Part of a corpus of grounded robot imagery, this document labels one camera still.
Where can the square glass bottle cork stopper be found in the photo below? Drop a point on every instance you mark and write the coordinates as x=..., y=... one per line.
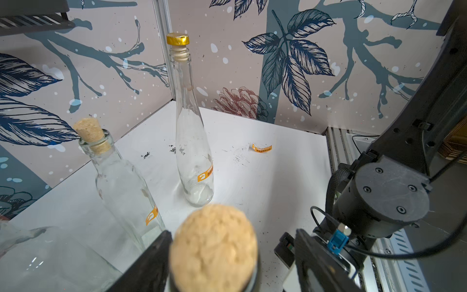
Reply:
x=120, y=185

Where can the square glass bottle with cork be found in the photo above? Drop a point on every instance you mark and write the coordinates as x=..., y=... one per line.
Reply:
x=47, y=259

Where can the tall glass bottle gold cap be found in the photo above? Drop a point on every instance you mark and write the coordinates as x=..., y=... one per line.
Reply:
x=193, y=155

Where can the round glass bottle cork stopper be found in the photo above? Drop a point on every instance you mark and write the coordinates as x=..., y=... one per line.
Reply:
x=214, y=250

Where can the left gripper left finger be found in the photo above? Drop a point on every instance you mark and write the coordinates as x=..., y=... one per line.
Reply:
x=150, y=272

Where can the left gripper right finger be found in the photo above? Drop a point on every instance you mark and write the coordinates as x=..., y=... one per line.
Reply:
x=318, y=269

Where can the black hanging wire shelf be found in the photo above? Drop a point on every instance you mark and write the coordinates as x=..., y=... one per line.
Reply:
x=29, y=16

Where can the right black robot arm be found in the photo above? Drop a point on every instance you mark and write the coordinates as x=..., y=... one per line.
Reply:
x=387, y=187

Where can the orange peeled label strip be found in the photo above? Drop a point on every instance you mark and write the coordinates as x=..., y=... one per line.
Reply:
x=261, y=149

